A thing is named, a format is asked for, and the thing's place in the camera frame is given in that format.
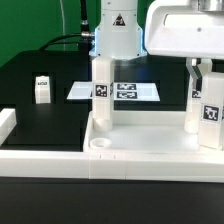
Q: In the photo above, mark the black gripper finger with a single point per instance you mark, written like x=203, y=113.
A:
x=192, y=65

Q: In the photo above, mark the white desk top tray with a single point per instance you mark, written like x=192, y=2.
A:
x=146, y=132

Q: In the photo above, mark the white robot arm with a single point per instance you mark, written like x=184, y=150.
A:
x=192, y=29

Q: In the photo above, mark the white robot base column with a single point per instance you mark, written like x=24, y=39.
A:
x=118, y=34

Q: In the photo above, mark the fiducial marker sheet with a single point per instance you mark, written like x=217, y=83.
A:
x=122, y=91

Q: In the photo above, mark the white U-shaped boundary fence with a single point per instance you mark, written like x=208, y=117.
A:
x=102, y=164

